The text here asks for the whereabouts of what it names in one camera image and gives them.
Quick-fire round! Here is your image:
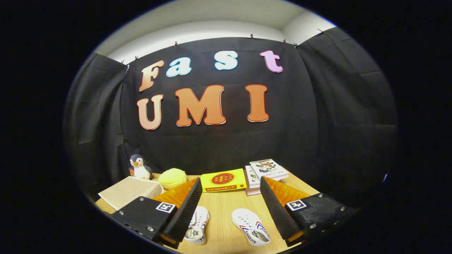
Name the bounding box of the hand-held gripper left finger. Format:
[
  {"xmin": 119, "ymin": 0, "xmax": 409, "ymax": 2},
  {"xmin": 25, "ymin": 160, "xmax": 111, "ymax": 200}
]
[{"xmin": 111, "ymin": 177, "xmax": 203, "ymax": 249}]

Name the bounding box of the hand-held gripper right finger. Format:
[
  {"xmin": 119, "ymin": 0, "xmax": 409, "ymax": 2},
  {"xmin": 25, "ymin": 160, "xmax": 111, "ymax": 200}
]
[{"xmin": 260, "ymin": 176, "xmax": 359, "ymax": 247}]

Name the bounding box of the white canvas shoe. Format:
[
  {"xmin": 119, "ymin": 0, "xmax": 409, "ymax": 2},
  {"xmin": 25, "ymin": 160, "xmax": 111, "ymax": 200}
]
[
  {"xmin": 231, "ymin": 208, "xmax": 272, "ymax": 247},
  {"xmin": 184, "ymin": 206, "xmax": 210, "ymax": 246}
]

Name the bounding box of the beige fabric storage box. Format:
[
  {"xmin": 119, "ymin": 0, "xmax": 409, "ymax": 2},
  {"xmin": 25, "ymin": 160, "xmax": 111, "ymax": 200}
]
[{"xmin": 98, "ymin": 176, "xmax": 164, "ymax": 211}]

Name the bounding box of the pale pink book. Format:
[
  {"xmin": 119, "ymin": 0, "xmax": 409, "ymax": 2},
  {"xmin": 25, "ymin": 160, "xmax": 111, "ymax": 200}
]
[{"xmin": 243, "ymin": 170, "xmax": 262, "ymax": 196}]

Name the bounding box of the yellow plush ball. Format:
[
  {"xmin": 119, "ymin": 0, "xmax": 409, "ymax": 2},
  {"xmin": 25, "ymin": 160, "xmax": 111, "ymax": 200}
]
[{"xmin": 158, "ymin": 168, "xmax": 188, "ymax": 191}]

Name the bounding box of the yellow book with red circle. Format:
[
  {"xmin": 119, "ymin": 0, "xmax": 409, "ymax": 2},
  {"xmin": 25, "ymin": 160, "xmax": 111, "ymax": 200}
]
[{"xmin": 200, "ymin": 168, "xmax": 248, "ymax": 193}]

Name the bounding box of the penguin plush toy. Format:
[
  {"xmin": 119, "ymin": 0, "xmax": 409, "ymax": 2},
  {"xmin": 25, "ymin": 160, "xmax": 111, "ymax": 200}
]
[{"xmin": 129, "ymin": 154, "xmax": 153, "ymax": 180}]

